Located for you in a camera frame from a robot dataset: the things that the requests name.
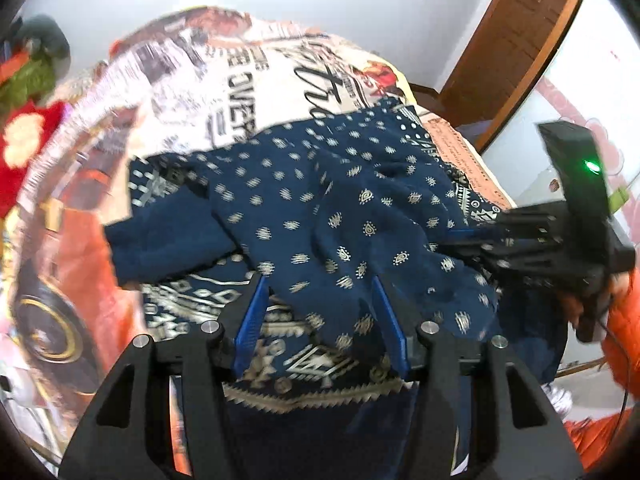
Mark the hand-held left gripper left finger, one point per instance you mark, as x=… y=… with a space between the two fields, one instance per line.
x=250 y=320

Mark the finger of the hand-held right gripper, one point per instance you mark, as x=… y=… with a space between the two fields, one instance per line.
x=490 y=260
x=480 y=235

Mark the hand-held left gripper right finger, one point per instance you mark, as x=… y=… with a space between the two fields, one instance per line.
x=392 y=330

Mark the navy patterned zip hoodie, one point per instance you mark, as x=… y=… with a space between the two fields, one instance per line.
x=310 y=200

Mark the person's right forearm orange sleeve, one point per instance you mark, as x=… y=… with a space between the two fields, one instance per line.
x=625 y=330

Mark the person's right hand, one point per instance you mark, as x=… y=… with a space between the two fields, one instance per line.
x=570 y=305

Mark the white sliding door heart stickers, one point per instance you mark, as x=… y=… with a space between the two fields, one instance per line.
x=575 y=90

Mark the wooden door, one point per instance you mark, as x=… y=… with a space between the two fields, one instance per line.
x=515 y=35

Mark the person's orange jacket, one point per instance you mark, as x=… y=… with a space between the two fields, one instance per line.
x=600 y=435

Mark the printed blanket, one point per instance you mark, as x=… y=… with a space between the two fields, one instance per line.
x=210 y=85

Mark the red plush toy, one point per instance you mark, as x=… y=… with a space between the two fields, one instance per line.
x=20 y=185

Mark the green patterned box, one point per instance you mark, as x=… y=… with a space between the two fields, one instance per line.
x=30 y=82

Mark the grey cloth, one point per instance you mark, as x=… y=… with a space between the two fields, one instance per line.
x=47 y=35

